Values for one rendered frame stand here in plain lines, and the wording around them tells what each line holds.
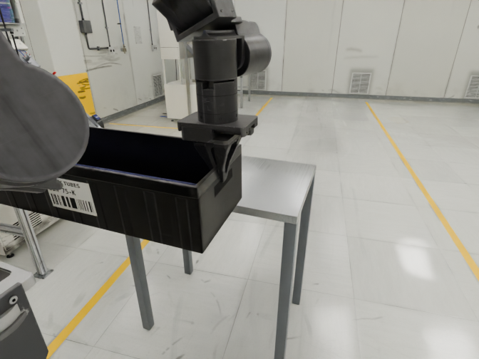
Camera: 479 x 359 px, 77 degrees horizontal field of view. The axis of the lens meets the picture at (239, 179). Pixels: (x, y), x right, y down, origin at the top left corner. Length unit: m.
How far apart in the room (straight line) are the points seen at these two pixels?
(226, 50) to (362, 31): 7.42
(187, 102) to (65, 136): 4.96
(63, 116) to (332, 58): 7.60
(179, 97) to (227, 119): 4.81
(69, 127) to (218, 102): 0.22
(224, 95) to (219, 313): 1.43
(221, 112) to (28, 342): 0.37
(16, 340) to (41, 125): 0.31
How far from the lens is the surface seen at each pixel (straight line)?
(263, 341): 1.63
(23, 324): 0.48
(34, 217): 2.51
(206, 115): 0.42
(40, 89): 0.24
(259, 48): 0.47
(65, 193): 0.57
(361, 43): 7.79
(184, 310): 1.76
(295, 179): 1.21
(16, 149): 0.23
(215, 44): 0.40
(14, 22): 2.61
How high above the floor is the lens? 1.30
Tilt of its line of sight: 25 degrees down
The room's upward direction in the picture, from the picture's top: straight up
